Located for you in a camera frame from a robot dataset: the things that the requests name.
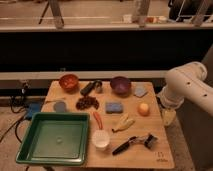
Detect wooden board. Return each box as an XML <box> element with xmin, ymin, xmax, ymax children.
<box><xmin>40</xmin><ymin>80</ymin><xmax>175</xmax><ymax>170</ymax></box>

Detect blue sponge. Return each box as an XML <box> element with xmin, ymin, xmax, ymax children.
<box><xmin>105</xmin><ymin>102</ymin><xmax>123</xmax><ymax>114</ymax></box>

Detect small metal cup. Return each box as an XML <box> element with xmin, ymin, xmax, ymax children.
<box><xmin>94</xmin><ymin>80</ymin><xmax>102</xmax><ymax>94</ymax></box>

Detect blue box on floor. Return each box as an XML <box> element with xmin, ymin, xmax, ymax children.
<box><xmin>25</xmin><ymin>103</ymin><xmax>42</xmax><ymax>120</ymax></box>

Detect black handled dish brush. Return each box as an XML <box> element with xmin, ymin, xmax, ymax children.
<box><xmin>112</xmin><ymin>134</ymin><xmax>158</xmax><ymax>156</ymax></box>

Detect green plastic tray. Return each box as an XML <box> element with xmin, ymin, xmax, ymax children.
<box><xmin>16</xmin><ymin>112</ymin><xmax>90</xmax><ymax>166</ymax></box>

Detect purple bowl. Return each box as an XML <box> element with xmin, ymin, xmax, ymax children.
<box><xmin>110</xmin><ymin>76</ymin><xmax>131</xmax><ymax>95</ymax></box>

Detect grey round lid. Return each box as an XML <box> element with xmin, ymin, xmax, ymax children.
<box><xmin>53</xmin><ymin>101</ymin><xmax>67</xmax><ymax>112</ymax></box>

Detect light blue cloth piece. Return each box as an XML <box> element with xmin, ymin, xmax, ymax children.
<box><xmin>134</xmin><ymin>86</ymin><xmax>148</xmax><ymax>98</ymax></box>

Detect white cup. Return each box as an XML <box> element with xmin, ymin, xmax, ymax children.
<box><xmin>92</xmin><ymin>130</ymin><xmax>110</xmax><ymax>150</ymax></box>

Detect yellow banana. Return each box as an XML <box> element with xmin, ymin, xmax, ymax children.
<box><xmin>112</xmin><ymin>114</ymin><xmax>135</xmax><ymax>132</ymax></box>

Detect orange bowl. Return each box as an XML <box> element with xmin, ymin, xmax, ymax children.
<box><xmin>59</xmin><ymin>74</ymin><xmax>79</xmax><ymax>91</ymax></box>

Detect black cables on floor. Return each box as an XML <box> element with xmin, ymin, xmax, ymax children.
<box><xmin>0</xmin><ymin>83</ymin><xmax>33</xmax><ymax>144</ymax></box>

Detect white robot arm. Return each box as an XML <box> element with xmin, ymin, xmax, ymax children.
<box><xmin>157</xmin><ymin>62</ymin><xmax>213</xmax><ymax>126</ymax></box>

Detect orange fruit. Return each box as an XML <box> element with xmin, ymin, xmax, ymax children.
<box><xmin>138</xmin><ymin>103</ymin><xmax>149</xmax><ymax>116</ymax></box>

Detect dark red grapes bunch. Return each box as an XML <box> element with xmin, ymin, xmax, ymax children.
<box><xmin>76</xmin><ymin>96</ymin><xmax>99</xmax><ymax>110</ymax></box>

